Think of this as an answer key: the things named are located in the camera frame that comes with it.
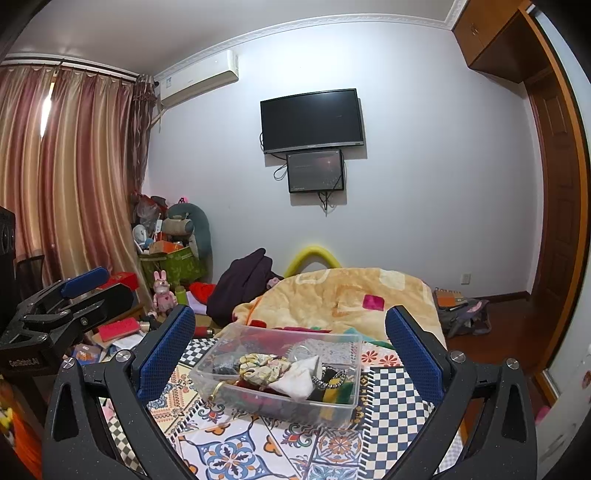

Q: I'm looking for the green storage box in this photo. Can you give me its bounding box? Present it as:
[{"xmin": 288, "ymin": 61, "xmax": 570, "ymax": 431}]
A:
[{"xmin": 138, "ymin": 246, "xmax": 206, "ymax": 290}]

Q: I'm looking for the wooden door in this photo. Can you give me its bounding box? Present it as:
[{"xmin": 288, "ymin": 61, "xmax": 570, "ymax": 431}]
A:
[{"xmin": 523, "ymin": 69, "xmax": 588, "ymax": 372}]

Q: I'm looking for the red book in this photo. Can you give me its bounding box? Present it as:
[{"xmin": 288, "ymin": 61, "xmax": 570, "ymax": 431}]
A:
[{"xmin": 96, "ymin": 318, "xmax": 141, "ymax": 343}]

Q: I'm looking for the white air conditioner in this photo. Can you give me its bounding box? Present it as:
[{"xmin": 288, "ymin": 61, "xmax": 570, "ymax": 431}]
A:
[{"xmin": 154, "ymin": 50, "xmax": 240, "ymax": 110}]

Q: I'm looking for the floral scrunchie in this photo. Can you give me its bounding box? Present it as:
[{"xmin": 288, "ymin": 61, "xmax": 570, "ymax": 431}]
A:
[{"xmin": 237, "ymin": 353, "xmax": 293, "ymax": 387}]

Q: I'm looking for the black chain-trimmed bag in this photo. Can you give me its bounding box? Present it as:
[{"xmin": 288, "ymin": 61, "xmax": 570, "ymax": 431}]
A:
[{"xmin": 310, "ymin": 366, "xmax": 348, "ymax": 393}]

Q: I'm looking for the red pillow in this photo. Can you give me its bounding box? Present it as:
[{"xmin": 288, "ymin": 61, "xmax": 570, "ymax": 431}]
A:
[{"xmin": 188, "ymin": 281, "xmax": 218, "ymax": 302}]

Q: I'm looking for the grey plush toy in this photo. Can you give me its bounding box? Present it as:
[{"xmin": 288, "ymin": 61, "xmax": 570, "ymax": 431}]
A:
[{"xmin": 163, "ymin": 200, "xmax": 212, "ymax": 265}]

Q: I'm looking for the striped brown curtain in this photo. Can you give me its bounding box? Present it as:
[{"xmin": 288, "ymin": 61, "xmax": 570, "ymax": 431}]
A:
[{"xmin": 0, "ymin": 64, "xmax": 158, "ymax": 334}]

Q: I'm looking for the dark jacket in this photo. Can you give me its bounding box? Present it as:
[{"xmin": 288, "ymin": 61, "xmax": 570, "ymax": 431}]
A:
[{"xmin": 206, "ymin": 248, "xmax": 285, "ymax": 329}]

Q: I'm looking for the yellow fleece blanket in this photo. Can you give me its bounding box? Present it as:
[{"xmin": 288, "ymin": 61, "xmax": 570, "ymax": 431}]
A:
[{"xmin": 230, "ymin": 266, "xmax": 447, "ymax": 348}]

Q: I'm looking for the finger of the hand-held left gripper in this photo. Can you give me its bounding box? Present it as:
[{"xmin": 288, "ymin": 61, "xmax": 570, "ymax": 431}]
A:
[
  {"xmin": 22, "ymin": 284, "xmax": 136, "ymax": 343},
  {"xmin": 18, "ymin": 267, "xmax": 112, "ymax": 315}
]

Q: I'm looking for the clear plastic storage box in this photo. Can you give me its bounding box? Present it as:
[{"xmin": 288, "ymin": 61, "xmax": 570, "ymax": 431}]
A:
[{"xmin": 189, "ymin": 322, "xmax": 363, "ymax": 429}]

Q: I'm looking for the grey purple backpack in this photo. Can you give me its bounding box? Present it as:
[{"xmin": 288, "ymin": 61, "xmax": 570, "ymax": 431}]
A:
[{"xmin": 436, "ymin": 298, "xmax": 493, "ymax": 339}]

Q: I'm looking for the pink rabbit doll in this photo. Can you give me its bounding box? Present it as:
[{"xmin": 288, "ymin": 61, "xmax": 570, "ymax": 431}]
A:
[{"xmin": 152, "ymin": 270, "xmax": 179, "ymax": 315}]

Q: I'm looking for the spiral notebook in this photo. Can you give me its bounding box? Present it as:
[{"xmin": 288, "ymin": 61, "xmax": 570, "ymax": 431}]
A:
[{"xmin": 433, "ymin": 287, "xmax": 470, "ymax": 309}]

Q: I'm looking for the yellow foam tube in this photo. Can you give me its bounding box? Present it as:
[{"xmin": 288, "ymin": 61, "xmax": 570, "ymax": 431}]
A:
[{"xmin": 283, "ymin": 246, "xmax": 343, "ymax": 278}]

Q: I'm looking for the red cloth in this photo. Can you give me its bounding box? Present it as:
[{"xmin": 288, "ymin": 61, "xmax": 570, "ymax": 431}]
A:
[{"xmin": 221, "ymin": 382, "xmax": 280, "ymax": 409}]

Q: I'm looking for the patterned bed sheet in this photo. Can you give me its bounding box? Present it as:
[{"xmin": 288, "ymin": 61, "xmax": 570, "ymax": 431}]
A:
[{"xmin": 98, "ymin": 323, "xmax": 486, "ymax": 480}]

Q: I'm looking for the black wall television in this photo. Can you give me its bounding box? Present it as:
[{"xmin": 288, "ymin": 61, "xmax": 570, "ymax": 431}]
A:
[{"xmin": 260, "ymin": 89, "xmax": 368, "ymax": 156}]

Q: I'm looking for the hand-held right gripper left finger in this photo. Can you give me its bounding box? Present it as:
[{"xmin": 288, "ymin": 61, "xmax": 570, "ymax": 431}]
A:
[{"xmin": 41, "ymin": 304, "xmax": 197, "ymax": 480}]

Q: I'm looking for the red box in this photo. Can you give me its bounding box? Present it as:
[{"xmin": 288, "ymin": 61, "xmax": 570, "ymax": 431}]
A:
[{"xmin": 103, "ymin": 271, "xmax": 140, "ymax": 292}]

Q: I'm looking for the small black monitor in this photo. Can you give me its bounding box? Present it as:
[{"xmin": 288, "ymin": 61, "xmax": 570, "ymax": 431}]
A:
[{"xmin": 286, "ymin": 148, "xmax": 346, "ymax": 194}]

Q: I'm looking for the orange printed cloth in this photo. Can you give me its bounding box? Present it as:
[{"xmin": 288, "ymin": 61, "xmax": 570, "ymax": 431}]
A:
[{"xmin": 0, "ymin": 375, "xmax": 43, "ymax": 478}]

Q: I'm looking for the white cloth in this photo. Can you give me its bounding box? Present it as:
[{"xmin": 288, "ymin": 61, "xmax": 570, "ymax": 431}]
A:
[{"xmin": 276, "ymin": 354, "xmax": 322, "ymax": 401}]

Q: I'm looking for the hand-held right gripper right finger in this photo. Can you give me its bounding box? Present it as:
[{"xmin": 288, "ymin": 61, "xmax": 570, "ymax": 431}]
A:
[{"xmin": 385, "ymin": 305, "xmax": 539, "ymax": 480}]

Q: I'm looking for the yellow green sponge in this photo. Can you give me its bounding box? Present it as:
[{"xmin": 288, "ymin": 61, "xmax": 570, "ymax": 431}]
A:
[{"xmin": 318, "ymin": 382, "xmax": 359, "ymax": 405}]

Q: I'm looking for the wooden overhead cabinet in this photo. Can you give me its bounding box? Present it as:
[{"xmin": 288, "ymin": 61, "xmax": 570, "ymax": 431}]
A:
[{"xmin": 451, "ymin": 0, "xmax": 556, "ymax": 85}]

